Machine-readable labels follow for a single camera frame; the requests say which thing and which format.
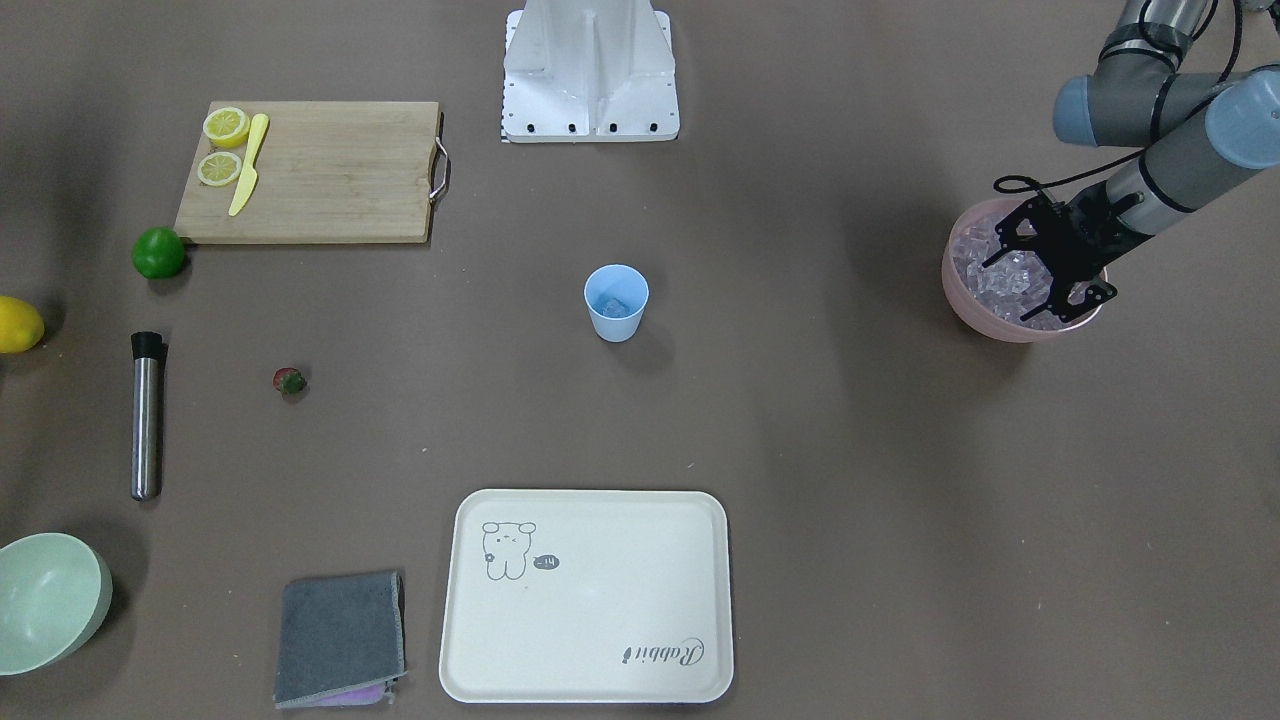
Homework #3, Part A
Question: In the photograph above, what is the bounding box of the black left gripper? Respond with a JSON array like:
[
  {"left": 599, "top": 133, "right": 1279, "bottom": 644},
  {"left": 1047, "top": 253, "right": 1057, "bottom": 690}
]
[{"left": 982, "top": 184, "right": 1149, "bottom": 324}]

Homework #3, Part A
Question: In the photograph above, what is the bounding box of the red strawberry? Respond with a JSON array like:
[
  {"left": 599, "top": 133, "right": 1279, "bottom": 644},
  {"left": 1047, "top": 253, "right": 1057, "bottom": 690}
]
[{"left": 271, "top": 366, "right": 307, "bottom": 396}]

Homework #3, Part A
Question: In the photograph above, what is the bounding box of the pile of clear ice cubes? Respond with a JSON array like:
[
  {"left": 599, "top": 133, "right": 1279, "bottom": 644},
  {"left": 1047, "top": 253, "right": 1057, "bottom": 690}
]
[{"left": 951, "top": 211, "right": 1098, "bottom": 331}]

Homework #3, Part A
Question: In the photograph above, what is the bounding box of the light blue cup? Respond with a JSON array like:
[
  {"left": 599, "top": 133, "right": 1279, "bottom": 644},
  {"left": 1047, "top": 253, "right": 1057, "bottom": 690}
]
[{"left": 582, "top": 264, "right": 650, "bottom": 343}]

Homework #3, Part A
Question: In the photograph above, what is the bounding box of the pink bowl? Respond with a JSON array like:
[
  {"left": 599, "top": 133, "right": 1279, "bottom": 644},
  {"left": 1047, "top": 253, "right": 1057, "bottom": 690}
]
[{"left": 941, "top": 197, "right": 1108, "bottom": 345}]

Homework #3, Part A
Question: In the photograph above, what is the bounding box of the cream rabbit tray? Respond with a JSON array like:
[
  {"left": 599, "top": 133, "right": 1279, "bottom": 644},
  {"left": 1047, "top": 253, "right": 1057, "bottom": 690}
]
[{"left": 438, "top": 489, "right": 735, "bottom": 705}]

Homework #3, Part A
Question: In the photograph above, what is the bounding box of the grey folded cloth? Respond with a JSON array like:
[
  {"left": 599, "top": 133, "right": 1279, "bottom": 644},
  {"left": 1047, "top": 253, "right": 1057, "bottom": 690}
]
[{"left": 273, "top": 570, "right": 406, "bottom": 711}]

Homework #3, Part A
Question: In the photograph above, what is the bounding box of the yellow plastic knife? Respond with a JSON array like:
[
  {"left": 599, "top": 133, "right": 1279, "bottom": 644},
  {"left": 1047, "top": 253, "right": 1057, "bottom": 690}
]
[{"left": 227, "top": 113, "right": 270, "bottom": 217}]

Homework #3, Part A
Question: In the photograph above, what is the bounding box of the upper lemon half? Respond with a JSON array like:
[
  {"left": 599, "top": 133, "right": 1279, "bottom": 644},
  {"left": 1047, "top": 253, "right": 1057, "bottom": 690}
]
[{"left": 202, "top": 106, "right": 251, "bottom": 149}]

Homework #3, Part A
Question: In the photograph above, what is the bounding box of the green lime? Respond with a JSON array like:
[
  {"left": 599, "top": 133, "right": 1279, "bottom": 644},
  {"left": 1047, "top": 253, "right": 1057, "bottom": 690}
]
[{"left": 131, "top": 225, "right": 187, "bottom": 281}]

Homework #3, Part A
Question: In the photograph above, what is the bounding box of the steel muddler black tip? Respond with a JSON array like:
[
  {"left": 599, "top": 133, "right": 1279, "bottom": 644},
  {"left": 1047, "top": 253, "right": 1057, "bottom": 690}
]
[{"left": 131, "top": 331, "right": 166, "bottom": 502}]

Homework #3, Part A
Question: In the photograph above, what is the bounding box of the whole yellow lemon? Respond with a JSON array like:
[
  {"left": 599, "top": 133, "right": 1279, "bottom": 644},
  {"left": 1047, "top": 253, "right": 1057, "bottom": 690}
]
[{"left": 0, "top": 295, "right": 46, "bottom": 354}]

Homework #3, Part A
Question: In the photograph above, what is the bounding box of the mint green bowl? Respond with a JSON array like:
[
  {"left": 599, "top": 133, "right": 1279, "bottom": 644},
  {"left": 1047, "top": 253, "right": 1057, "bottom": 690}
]
[{"left": 1, "top": 533, "right": 113, "bottom": 676}]

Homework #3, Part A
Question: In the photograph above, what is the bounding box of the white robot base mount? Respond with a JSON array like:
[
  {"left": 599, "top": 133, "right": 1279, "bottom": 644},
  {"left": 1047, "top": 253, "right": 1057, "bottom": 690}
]
[{"left": 500, "top": 1, "right": 681, "bottom": 143}]

